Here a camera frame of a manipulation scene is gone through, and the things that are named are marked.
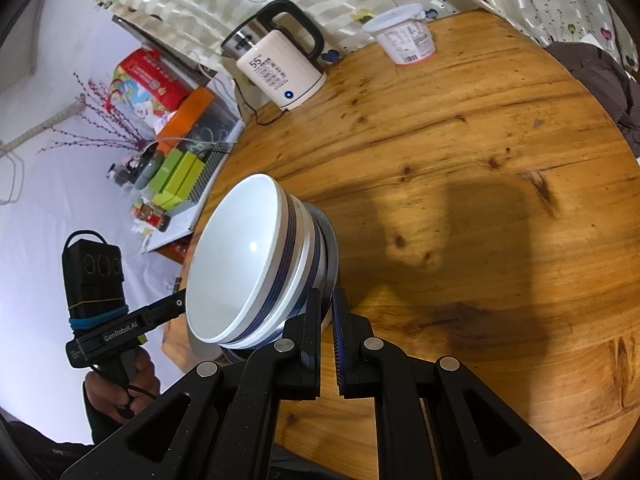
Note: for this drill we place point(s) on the large white blue-striped bowl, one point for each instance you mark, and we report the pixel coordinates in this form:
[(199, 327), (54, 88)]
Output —
[(302, 260)]

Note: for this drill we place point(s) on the chevron patterned tray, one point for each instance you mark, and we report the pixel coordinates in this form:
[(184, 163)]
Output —
[(212, 170)]

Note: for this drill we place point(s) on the grey dish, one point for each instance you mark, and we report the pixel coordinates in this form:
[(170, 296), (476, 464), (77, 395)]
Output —
[(147, 170)]

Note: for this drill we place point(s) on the green box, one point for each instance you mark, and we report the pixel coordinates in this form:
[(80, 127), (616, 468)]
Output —
[(167, 175), (185, 182)]

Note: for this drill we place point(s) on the dark cloth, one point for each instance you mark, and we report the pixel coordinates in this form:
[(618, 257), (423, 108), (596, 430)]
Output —
[(600, 85)]

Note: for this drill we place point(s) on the orange-lid clear storage box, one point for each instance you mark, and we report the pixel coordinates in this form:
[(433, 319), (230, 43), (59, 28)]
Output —
[(200, 115)]

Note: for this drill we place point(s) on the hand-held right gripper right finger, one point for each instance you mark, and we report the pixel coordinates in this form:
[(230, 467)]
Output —
[(339, 340)]

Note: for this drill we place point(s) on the person's left forearm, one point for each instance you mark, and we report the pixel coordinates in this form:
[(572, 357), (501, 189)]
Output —
[(50, 455)]

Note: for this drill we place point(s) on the small red jars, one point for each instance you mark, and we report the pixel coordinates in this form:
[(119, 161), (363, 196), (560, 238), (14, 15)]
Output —
[(150, 217)]

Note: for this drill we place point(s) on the white plastic tub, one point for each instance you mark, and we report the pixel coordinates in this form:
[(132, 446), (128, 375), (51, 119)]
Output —
[(405, 37)]

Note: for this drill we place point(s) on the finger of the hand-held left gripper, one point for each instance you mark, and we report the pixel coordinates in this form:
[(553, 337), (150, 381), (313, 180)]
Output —
[(167, 310)]

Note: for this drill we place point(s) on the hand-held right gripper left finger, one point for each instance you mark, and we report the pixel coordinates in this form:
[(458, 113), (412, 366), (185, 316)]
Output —
[(311, 345)]

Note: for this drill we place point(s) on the stainless steel bowl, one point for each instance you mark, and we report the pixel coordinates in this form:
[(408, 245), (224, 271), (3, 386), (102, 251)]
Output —
[(331, 260)]

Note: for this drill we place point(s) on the glass jar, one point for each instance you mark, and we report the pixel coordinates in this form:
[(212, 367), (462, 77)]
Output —
[(120, 175)]

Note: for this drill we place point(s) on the black binder clip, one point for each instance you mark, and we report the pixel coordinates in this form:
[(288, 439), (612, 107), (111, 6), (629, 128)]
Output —
[(175, 286)]

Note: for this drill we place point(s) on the cream electric kettle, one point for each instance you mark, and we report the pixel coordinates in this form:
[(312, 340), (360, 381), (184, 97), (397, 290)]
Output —
[(280, 70)]

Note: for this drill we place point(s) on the person's left hand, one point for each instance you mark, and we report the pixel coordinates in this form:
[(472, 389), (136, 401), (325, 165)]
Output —
[(149, 380)]

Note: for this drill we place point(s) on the small white blue-striped bowl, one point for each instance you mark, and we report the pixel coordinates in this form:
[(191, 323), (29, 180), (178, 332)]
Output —
[(235, 260)]

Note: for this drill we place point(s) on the white shelf board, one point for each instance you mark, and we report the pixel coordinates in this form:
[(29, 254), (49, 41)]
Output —
[(175, 232)]

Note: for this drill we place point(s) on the red package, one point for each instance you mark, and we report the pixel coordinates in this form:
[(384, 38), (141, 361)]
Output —
[(155, 77)]

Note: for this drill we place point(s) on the purple flower branches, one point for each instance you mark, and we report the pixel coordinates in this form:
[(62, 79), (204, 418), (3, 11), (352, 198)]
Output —
[(95, 120)]

